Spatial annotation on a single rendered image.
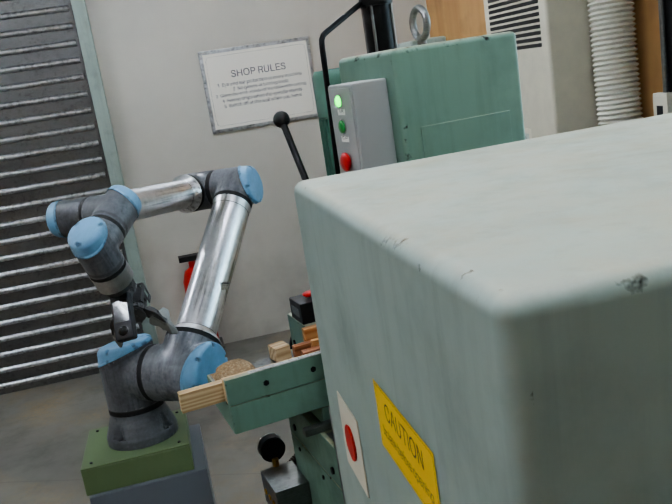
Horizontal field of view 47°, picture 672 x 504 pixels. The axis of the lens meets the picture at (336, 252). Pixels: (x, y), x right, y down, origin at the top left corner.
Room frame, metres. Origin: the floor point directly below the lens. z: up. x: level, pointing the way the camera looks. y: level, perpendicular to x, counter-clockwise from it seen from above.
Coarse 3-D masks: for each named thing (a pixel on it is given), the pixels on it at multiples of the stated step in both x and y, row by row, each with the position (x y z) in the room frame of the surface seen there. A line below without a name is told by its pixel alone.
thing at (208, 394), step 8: (208, 384) 1.45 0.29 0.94; (216, 384) 1.45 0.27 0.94; (184, 392) 1.43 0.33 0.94; (192, 392) 1.43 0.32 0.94; (200, 392) 1.44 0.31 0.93; (208, 392) 1.44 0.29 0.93; (216, 392) 1.45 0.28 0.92; (184, 400) 1.43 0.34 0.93; (192, 400) 1.43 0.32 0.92; (200, 400) 1.44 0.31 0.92; (208, 400) 1.44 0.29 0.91; (216, 400) 1.45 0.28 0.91; (224, 400) 1.45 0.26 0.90; (184, 408) 1.42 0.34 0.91; (192, 408) 1.43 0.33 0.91; (200, 408) 1.44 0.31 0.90
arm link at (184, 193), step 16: (192, 176) 2.33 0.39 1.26; (144, 192) 2.10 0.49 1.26; (160, 192) 2.16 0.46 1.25; (176, 192) 2.22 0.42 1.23; (192, 192) 2.29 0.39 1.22; (48, 208) 1.87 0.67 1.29; (64, 208) 1.85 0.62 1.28; (80, 208) 1.82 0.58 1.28; (144, 208) 2.07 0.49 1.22; (160, 208) 2.15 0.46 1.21; (176, 208) 2.23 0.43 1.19; (192, 208) 2.31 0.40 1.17; (208, 208) 2.36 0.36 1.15; (48, 224) 1.86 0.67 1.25; (64, 224) 1.84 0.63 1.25
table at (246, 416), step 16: (320, 384) 1.48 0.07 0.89; (256, 400) 1.44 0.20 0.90; (272, 400) 1.45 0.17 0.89; (288, 400) 1.46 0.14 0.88; (304, 400) 1.47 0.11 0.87; (320, 400) 1.48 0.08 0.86; (224, 416) 1.50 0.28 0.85; (240, 416) 1.42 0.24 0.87; (256, 416) 1.44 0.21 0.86; (272, 416) 1.45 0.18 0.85; (288, 416) 1.46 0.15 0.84; (240, 432) 1.42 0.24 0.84
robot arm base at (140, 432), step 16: (112, 416) 1.94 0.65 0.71; (128, 416) 1.91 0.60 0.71; (144, 416) 1.92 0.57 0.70; (160, 416) 1.94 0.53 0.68; (112, 432) 1.93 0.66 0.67; (128, 432) 1.90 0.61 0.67; (144, 432) 1.90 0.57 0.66; (160, 432) 1.92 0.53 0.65; (112, 448) 1.92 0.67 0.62; (128, 448) 1.89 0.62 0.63
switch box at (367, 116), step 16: (368, 80) 1.20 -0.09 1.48; (384, 80) 1.21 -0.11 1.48; (352, 96) 1.19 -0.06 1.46; (368, 96) 1.20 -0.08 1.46; (384, 96) 1.20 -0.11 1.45; (336, 112) 1.25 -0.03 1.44; (352, 112) 1.19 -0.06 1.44; (368, 112) 1.19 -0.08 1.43; (384, 112) 1.20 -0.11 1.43; (336, 128) 1.26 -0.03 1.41; (352, 128) 1.20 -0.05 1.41; (368, 128) 1.19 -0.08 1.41; (384, 128) 1.20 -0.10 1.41; (336, 144) 1.27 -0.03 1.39; (352, 144) 1.21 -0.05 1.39; (368, 144) 1.19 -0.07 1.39; (384, 144) 1.20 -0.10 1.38; (352, 160) 1.22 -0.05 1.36; (368, 160) 1.19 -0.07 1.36; (384, 160) 1.20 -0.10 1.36
